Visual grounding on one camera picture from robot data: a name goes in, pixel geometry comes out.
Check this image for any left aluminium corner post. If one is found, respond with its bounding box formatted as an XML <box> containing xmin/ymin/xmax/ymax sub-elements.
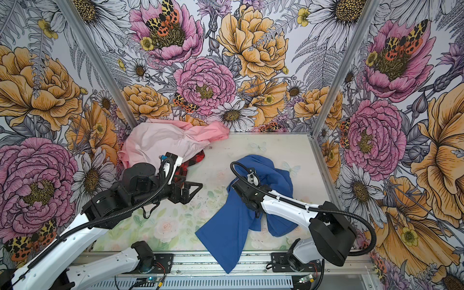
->
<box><xmin>57</xmin><ymin>1</ymin><xmax>138</xmax><ymax>129</ymax></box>

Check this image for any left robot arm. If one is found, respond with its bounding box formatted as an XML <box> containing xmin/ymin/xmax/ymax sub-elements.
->
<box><xmin>1</xmin><ymin>153</ymin><xmax>203</xmax><ymax>290</ymax></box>

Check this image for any right aluminium corner post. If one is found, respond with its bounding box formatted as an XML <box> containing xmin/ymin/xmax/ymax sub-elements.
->
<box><xmin>311</xmin><ymin>0</ymin><xmax>381</xmax><ymax>137</ymax></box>

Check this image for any pink cloth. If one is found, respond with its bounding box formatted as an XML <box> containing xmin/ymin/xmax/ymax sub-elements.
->
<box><xmin>118</xmin><ymin>119</ymin><xmax>230</xmax><ymax>169</ymax></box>

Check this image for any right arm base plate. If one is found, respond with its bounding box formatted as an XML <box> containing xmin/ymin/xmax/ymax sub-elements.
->
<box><xmin>266</xmin><ymin>252</ymin><xmax>323</xmax><ymax>273</ymax></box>

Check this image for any blue cloth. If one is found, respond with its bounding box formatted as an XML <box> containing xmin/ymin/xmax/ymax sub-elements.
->
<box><xmin>195</xmin><ymin>155</ymin><xmax>294</xmax><ymax>274</ymax></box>

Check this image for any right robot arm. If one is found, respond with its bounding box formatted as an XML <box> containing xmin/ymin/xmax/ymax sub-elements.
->
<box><xmin>232</xmin><ymin>170</ymin><xmax>356</xmax><ymax>272</ymax></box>

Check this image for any red black plaid cloth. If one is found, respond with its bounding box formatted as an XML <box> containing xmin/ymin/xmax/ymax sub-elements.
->
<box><xmin>173</xmin><ymin>150</ymin><xmax>205</xmax><ymax>182</ymax></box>

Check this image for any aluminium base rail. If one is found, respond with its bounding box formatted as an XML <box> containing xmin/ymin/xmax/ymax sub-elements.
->
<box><xmin>66</xmin><ymin>251</ymin><xmax>382</xmax><ymax>290</ymax></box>

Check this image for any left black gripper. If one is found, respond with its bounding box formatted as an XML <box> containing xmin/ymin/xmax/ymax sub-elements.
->
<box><xmin>132</xmin><ymin>173</ymin><xmax>203</xmax><ymax>208</ymax></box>

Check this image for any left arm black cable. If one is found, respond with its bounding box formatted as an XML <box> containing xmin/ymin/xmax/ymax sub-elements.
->
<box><xmin>27</xmin><ymin>155</ymin><xmax>178</xmax><ymax>269</ymax></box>

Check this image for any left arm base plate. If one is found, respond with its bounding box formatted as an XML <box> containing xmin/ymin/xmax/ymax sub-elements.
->
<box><xmin>135</xmin><ymin>254</ymin><xmax>174</xmax><ymax>274</ymax></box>

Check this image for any aluminium corner post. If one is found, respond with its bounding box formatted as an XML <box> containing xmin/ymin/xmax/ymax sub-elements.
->
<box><xmin>57</xmin><ymin>1</ymin><xmax>138</xmax><ymax>129</ymax></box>
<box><xmin>311</xmin><ymin>0</ymin><xmax>381</xmax><ymax>137</ymax></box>

